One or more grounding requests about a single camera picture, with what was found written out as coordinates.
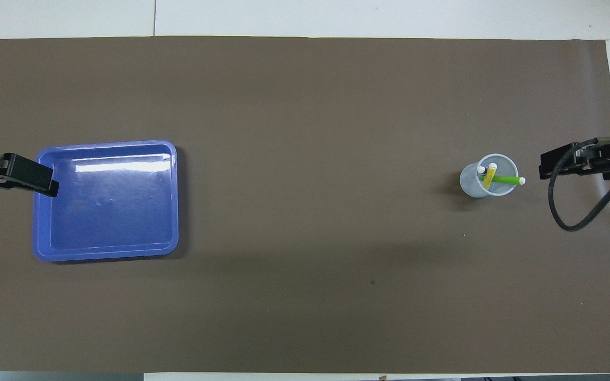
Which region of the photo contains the brown table mat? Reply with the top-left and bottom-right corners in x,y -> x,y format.
0,36 -> 610,374

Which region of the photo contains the green pen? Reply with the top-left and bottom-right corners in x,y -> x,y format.
479,175 -> 526,186

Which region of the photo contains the blue plastic tray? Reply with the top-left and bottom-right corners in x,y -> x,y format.
32,139 -> 180,263

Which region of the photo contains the translucent plastic cup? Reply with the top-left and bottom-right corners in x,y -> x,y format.
460,153 -> 520,198

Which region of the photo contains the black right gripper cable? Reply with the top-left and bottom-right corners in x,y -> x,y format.
548,137 -> 610,232

